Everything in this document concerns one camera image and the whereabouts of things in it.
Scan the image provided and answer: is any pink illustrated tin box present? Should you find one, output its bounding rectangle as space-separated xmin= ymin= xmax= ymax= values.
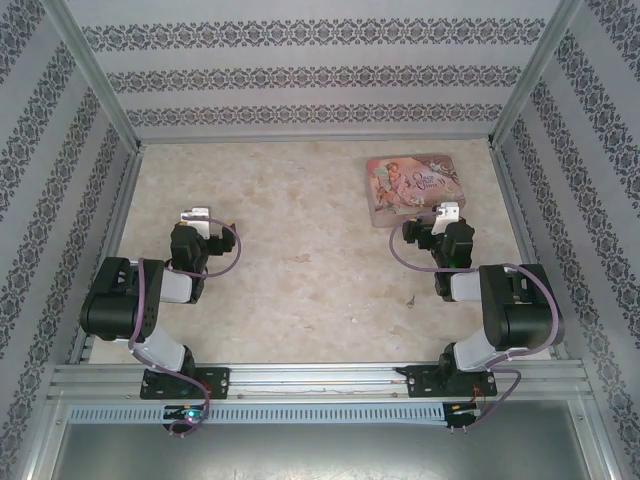
xmin=365 ymin=154 xmax=466 ymax=229

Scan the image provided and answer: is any left controller board green light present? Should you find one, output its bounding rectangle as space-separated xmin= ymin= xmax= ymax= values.
xmin=162 ymin=405 xmax=207 ymax=422

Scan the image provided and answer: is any grey metal sheet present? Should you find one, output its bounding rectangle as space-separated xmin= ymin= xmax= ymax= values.
xmin=47 ymin=399 xmax=604 ymax=480

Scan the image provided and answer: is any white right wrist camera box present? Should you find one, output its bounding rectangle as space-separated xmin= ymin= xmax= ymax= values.
xmin=432 ymin=200 xmax=461 ymax=236

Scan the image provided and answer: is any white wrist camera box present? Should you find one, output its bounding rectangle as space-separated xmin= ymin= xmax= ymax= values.
xmin=179 ymin=205 xmax=213 ymax=240
xmin=432 ymin=200 xmax=461 ymax=236

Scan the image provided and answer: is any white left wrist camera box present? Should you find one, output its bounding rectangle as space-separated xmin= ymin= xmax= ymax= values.
xmin=179 ymin=205 xmax=213 ymax=240

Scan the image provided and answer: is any aluminium frame beam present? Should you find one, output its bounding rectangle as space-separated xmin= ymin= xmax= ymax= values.
xmin=139 ymin=135 xmax=494 ymax=147
xmin=68 ymin=144 xmax=145 ymax=366
xmin=487 ymin=139 xmax=570 ymax=360

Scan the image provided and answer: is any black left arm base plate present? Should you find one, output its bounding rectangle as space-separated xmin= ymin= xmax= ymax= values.
xmin=139 ymin=366 xmax=232 ymax=401

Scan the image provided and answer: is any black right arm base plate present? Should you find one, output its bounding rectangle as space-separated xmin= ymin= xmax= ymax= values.
xmin=401 ymin=364 xmax=499 ymax=399

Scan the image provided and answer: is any aluminium mounting rail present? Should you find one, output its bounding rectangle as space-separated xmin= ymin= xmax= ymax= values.
xmin=52 ymin=363 xmax=587 ymax=401

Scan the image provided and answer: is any grey slotted cable duct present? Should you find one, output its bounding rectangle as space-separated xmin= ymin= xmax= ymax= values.
xmin=67 ymin=402 xmax=447 ymax=427

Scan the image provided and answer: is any aluminium frame post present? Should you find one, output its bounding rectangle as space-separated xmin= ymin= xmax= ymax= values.
xmin=490 ymin=0 xmax=585 ymax=147
xmin=42 ymin=0 xmax=145 ymax=149

